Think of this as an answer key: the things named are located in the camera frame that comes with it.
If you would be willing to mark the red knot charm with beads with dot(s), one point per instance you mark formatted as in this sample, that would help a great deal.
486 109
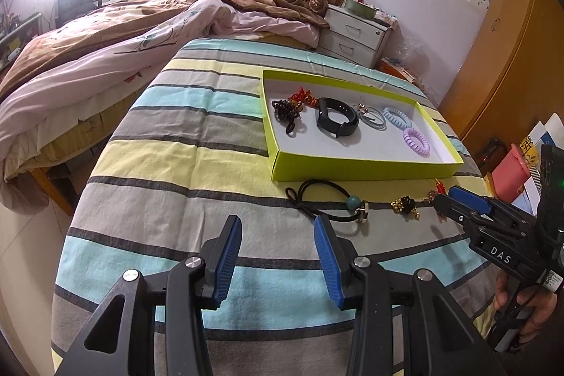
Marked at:
304 97

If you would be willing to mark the cluttered storage shelf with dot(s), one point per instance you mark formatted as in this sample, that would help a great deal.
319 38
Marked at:
15 41

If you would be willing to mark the stack of books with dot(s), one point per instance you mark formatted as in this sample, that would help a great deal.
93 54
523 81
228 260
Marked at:
398 70

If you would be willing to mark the red tassel charm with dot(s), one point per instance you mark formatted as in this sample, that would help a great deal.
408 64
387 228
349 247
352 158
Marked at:
437 191

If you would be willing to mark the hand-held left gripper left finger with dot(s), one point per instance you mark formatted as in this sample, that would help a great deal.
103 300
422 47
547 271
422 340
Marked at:
224 266

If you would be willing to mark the white nightstand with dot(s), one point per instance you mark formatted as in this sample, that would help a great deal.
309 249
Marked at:
352 34

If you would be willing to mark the striped bedsheet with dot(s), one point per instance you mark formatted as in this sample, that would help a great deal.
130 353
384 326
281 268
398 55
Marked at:
154 164

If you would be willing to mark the wooden bed frame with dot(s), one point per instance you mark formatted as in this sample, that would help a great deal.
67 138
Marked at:
44 186

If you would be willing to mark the wooden wardrobe with round knob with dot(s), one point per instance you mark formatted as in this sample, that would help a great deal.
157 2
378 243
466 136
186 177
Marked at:
506 50

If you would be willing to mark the black office chair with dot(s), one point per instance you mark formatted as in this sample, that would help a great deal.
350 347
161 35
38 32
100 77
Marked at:
75 1

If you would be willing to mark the black gold bead charm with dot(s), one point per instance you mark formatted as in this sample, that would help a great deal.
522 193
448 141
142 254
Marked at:
405 206

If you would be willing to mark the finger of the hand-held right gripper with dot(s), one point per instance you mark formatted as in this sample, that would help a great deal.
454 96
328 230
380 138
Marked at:
456 211
471 200

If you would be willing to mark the stack of papers and cards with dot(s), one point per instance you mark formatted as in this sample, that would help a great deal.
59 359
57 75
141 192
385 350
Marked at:
531 147

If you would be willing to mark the lime green shallow box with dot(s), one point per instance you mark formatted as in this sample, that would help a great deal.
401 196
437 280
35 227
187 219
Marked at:
308 147

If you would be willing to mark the black smart band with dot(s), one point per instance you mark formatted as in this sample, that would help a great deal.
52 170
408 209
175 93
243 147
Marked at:
339 118

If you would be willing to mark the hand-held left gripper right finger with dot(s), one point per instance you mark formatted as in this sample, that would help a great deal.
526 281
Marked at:
328 263

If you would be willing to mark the pink plastic bin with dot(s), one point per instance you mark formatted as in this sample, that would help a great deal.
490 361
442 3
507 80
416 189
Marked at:
509 173

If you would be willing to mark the black bag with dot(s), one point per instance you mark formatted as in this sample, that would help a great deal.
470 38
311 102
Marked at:
493 155

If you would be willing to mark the green basin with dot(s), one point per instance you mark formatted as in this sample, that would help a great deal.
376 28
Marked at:
359 7

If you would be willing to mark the pink and brown quilt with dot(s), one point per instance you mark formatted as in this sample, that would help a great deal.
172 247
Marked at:
88 45

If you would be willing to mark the person's right hand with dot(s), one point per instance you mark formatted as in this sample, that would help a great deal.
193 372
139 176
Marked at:
537 310

